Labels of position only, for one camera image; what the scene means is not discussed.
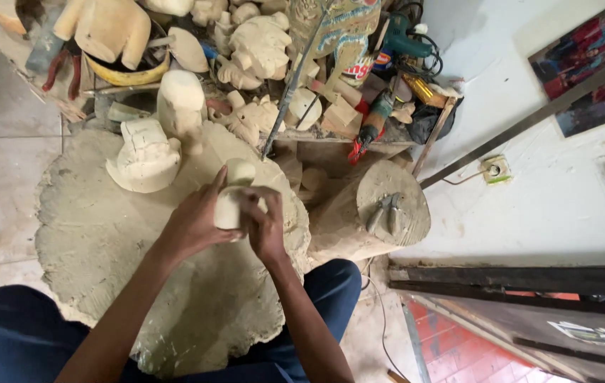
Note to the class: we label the person's left hand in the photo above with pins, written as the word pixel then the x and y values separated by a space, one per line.
pixel 188 226

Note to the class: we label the person's right hand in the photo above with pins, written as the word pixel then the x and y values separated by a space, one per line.
pixel 268 231

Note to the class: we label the person's right fingers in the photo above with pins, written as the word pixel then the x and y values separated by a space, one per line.
pixel 261 199

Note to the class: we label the small pale wooden carving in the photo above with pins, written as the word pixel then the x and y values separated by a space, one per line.
pixel 239 173

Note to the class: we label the small wood log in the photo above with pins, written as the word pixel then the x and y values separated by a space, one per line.
pixel 342 231

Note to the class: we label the small wooden block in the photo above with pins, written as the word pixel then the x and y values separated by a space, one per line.
pixel 342 114

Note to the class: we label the long thin metal rod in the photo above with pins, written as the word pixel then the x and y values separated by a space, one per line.
pixel 292 85

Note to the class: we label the pale hat-shaped wood carving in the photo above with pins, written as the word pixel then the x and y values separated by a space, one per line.
pixel 145 159

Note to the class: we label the tall pale wood blank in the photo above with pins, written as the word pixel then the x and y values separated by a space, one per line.
pixel 181 104

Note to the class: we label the grey metal pliers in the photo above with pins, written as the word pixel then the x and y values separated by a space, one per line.
pixel 389 201

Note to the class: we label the green and red power tool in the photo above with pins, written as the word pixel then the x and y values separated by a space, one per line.
pixel 377 114

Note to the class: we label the heap of pale wood carvings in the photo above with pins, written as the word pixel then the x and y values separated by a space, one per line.
pixel 260 45

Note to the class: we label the large flat wood stump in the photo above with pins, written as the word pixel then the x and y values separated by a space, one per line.
pixel 116 255

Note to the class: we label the can with red label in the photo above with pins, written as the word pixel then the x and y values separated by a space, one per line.
pixel 358 70

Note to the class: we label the black plastic bag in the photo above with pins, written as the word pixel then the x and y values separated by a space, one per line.
pixel 430 125

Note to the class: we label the painted wooden figure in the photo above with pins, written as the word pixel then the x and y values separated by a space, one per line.
pixel 347 26

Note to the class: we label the yellow metallic tube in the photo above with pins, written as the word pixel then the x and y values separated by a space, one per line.
pixel 422 90

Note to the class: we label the green electric drill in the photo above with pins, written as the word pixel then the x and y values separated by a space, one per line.
pixel 404 40

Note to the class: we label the pale wooden torso carving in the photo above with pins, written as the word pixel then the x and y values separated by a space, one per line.
pixel 108 29

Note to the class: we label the dark wooden planks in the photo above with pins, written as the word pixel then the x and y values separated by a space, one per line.
pixel 520 279

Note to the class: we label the person's blue trousers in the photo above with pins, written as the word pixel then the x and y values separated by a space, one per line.
pixel 10 335

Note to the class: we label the long grey metal bar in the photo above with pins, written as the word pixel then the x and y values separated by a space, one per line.
pixel 536 114

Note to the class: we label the dark board with sticker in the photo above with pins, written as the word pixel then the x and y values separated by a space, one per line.
pixel 536 324

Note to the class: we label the white wall socket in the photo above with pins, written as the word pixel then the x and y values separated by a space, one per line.
pixel 495 170

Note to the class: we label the colourful wall poster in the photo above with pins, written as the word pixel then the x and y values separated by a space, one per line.
pixel 589 69

